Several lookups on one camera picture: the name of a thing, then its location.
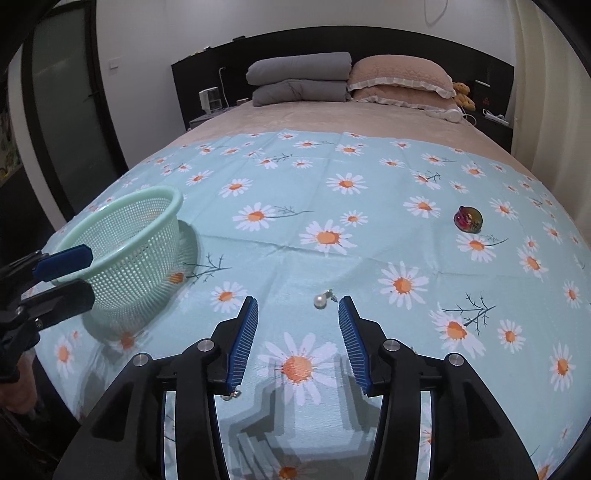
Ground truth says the white wall cable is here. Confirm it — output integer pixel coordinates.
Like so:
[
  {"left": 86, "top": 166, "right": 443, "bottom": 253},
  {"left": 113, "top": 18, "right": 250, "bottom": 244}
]
[{"left": 425, "top": 0, "right": 451, "bottom": 26}]

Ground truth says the black headboard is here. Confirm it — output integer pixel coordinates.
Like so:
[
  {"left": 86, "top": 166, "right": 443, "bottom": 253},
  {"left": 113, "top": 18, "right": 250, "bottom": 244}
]
[{"left": 171, "top": 25, "right": 515, "bottom": 155}]

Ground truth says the brown teddy bear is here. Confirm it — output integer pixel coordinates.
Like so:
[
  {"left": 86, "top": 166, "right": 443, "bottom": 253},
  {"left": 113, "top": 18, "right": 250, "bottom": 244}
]
[{"left": 451, "top": 82, "right": 476, "bottom": 112}]

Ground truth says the dark glass door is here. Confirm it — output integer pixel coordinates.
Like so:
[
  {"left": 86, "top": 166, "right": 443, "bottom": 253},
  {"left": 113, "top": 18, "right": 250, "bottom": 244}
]
[{"left": 21, "top": 0, "right": 127, "bottom": 222}]

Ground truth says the white small heater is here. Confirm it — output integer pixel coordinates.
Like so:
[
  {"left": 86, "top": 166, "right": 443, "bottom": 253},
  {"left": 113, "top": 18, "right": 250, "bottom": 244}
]
[{"left": 199, "top": 88, "right": 222, "bottom": 114}]

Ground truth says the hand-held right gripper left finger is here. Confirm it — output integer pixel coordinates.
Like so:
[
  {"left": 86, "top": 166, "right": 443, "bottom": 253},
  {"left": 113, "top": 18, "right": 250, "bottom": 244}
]
[{"left": 52, "top": 295, "right": 259, "bottom": 480}]

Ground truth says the grey folded blanket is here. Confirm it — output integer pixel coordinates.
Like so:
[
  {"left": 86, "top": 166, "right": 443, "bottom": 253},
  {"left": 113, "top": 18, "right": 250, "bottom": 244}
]
[
  {"left": 246, "top": 52, "right": 352, "bottom": 86},
  {"left": 252, "top": 79, "right": 351, "bottom": 108}
]

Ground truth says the grey nightstand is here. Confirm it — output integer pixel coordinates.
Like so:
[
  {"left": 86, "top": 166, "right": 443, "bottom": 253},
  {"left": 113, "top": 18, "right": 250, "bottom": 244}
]
[{"left": 188, "top": 108, "right": 232, "bottom": 132}]

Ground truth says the pink ruffled pillow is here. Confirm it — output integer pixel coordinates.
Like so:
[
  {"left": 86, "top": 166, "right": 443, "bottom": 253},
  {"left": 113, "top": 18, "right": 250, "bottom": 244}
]
[
  {"left": 352, "top": 88, "right": 458, "bottom": 112},
  {"left": 347, "top": 55, "right": 455, "bottom": 99}
]

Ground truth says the white handheld device with cord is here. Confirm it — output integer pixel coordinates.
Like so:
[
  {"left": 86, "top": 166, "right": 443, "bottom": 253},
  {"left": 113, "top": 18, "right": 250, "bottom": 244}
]
[{"left": 425, "top": 105, "right": 477, "bottom": 125}]

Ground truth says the blue daisy print cloth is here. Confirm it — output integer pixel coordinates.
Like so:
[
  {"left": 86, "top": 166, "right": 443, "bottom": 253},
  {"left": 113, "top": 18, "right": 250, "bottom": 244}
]
[{"left": 32, "top": 130, "right": 591, "bottom": 480}]

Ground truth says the iridescent brooch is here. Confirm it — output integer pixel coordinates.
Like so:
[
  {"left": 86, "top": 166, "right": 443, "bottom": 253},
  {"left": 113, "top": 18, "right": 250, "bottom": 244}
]
[{"left": 453, "top": 206, "right": 484, "bottom": 233}]

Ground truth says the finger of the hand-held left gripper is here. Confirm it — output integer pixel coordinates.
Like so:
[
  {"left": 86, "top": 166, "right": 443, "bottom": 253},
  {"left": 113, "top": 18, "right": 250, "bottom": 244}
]
[
  {"left": 0, "top": 244, "right": 93, "bottom": 301},
  {"left": 23, "top": 281, "right": 95, "bottom": 330}
]

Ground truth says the green plastic mesh basket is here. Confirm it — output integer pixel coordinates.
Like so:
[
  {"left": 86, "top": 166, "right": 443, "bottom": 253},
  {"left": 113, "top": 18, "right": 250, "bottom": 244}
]
[{"left": 46, "top": 185, "right": 184, "bottom": 324}]

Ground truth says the black nightstand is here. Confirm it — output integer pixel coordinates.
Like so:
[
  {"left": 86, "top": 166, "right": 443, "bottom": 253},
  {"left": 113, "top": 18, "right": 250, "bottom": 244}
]
[{"left": 473, "top": 113, "right": 514, "bottom": 155}]

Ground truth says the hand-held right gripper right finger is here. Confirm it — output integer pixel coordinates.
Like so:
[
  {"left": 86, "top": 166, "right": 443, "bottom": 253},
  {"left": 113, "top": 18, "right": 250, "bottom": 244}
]
[{"left": 338, "top": 295, "right": 540, "bottom": 480}]

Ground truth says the cream curtain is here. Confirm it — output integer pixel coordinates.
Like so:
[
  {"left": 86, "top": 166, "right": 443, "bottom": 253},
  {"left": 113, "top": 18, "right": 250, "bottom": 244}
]
[{"left": 512, "top": 0, "right": 591, "bottom": 222}]

